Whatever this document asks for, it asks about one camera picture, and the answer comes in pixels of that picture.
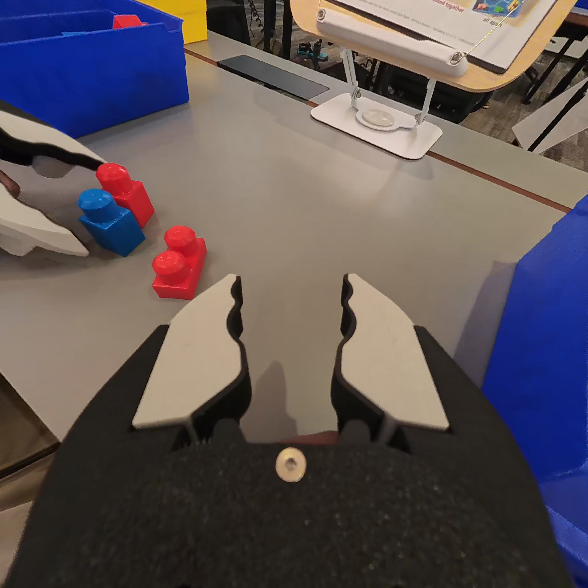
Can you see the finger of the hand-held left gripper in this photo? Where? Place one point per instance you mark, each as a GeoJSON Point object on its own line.
{"type": "Point", "coordinates": [41, 133]}
{"type": "Point", "coordinates": [32, 229]}

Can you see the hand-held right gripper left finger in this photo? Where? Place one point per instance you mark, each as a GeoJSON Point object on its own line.
{"type": "Point", "coordinates": [197, 367]}

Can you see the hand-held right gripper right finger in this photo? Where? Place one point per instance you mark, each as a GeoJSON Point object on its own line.
{"type": "Point", "coordinates": [390, 367]}

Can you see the blue single-stud mega block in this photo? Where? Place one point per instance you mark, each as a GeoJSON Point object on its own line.
{"type": "Point", "coordinates": [112, 227]}

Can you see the red two-stud mega block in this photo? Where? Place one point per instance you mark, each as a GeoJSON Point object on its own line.
{"type": "Point", "coordinates": [181, 275]}

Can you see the red single-stud mega block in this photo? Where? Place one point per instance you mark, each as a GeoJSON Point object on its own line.
{"type": "Point", "coordinates": [133, 197]}

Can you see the small red mega block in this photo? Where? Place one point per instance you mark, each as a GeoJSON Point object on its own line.
{"type": "Point", "coordinates": [126, 21]}

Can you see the person's left hand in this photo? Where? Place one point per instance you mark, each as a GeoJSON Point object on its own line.
{"type": "Point", "coordinates": [8, 181]}

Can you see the blue divided plastic bin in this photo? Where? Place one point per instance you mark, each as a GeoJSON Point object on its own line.
{"type": "Point", "coordinates": [92, 82]}

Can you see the yellow plastic bin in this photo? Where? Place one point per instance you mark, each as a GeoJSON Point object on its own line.
{"type": "Point", "coordinates": [188, 13]}

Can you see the white and wooden book stand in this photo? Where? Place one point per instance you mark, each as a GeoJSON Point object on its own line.
{"type": "Point", "coordinates": [395, 133]}

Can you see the black flat pad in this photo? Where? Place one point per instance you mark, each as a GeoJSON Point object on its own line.
{"type": "Point", "coordinates": [271, 76]}

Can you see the small grey table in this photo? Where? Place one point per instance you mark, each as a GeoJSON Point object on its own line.
{"type": "Point", "coordinates": [551, 115]}

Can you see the printed instruction sheet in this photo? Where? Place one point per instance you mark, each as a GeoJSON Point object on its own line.
{"type": "Point", "coordinates": [413, 13]}

